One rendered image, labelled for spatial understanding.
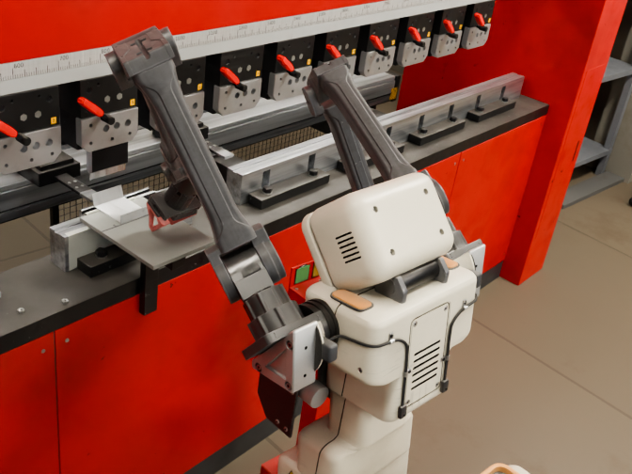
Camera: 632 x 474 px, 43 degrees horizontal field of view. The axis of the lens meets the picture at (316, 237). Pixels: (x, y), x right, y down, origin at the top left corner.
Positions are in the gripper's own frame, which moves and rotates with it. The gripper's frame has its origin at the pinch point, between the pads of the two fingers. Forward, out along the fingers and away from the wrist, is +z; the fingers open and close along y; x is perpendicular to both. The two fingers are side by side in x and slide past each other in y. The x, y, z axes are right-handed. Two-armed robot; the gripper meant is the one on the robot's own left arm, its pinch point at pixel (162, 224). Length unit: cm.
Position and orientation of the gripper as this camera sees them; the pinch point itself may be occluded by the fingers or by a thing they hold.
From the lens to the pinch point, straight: 184.1
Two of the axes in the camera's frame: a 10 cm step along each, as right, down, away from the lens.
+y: -6.5, 2.8, -7.0
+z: -4.8, 5.6, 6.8
